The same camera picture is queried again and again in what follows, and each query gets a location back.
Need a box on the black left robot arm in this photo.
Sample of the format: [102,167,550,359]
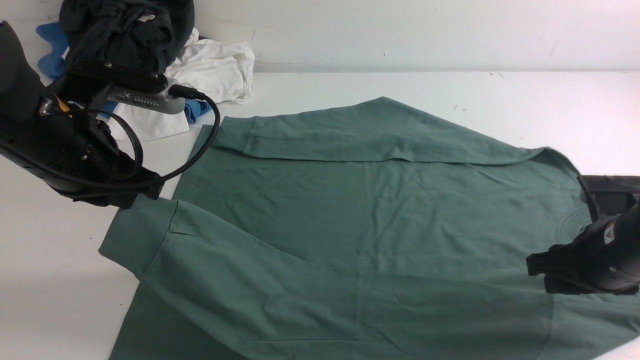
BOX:
[0,21,165,208]

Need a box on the black crumpled garment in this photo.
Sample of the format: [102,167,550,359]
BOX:
[59,0,195,75]

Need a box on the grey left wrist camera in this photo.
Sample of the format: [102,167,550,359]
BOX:
[66,58,186,115]

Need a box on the black left camera cable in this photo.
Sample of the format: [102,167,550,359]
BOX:
[85,85,222,201]

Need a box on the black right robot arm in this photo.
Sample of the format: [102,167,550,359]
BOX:
[526,203,640,296]

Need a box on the green long-sleeved shirt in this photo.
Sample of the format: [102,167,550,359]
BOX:
[99,97,639,360]

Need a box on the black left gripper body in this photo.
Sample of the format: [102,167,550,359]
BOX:
[1,111,164,208]

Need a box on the white crumpled garment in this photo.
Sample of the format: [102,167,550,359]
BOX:
[105,28,256,142]

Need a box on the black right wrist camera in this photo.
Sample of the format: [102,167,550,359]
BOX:
[577,175,640,223]

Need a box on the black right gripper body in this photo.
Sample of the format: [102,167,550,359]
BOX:
[526,215,639,296]

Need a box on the blue crumpled garment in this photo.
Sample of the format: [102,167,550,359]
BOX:
[35,22,211,125]

